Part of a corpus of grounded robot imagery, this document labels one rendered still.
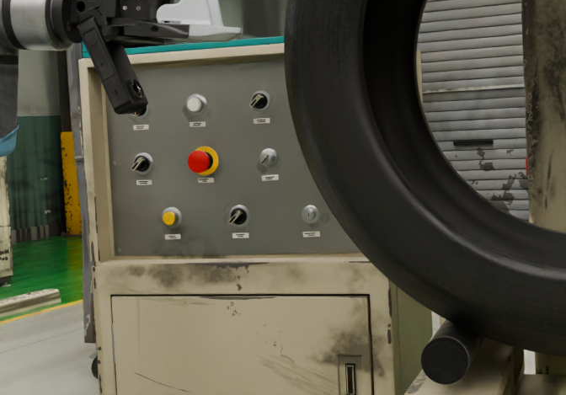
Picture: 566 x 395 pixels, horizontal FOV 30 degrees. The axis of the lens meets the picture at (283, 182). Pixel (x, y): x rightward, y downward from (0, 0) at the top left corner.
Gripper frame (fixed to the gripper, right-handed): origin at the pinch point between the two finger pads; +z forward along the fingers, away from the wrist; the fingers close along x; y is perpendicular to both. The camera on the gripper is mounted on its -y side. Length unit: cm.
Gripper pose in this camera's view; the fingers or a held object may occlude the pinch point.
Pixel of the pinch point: (229, 37)
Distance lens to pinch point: 116.7
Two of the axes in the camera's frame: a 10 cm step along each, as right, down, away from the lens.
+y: 0.6, -9.9, -0.8
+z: 9.5, 0.8, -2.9
